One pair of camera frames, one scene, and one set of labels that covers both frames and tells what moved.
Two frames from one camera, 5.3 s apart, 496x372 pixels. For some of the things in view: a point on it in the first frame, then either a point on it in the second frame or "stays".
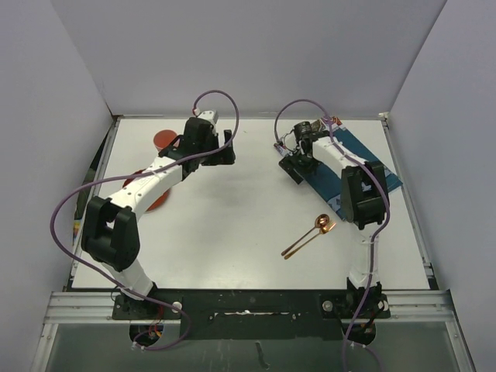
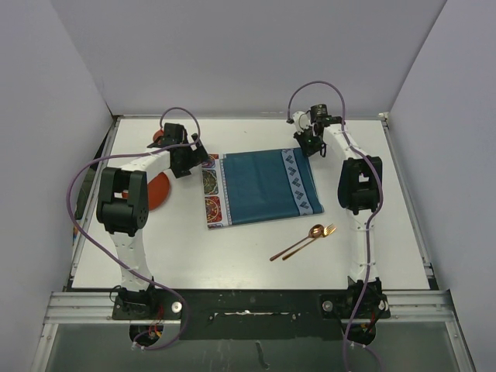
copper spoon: [321, 221] to [315, 232]
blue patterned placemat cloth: [327, 184] to [252, 186]
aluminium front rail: [407, 307] stays
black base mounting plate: [260, 314] stays
